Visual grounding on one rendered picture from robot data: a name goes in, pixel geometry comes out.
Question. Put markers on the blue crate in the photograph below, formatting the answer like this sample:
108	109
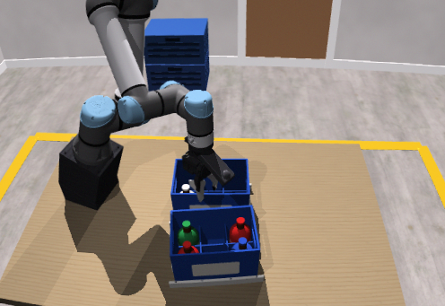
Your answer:
213	199
214	259

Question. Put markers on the red bottle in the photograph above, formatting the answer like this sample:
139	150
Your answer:
187	248
240	229

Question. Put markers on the green bottle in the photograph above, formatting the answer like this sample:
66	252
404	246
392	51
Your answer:
188	233

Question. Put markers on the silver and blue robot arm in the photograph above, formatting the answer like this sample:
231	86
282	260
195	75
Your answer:
134	104

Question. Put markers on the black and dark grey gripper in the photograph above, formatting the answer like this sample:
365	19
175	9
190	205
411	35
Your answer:
189	160

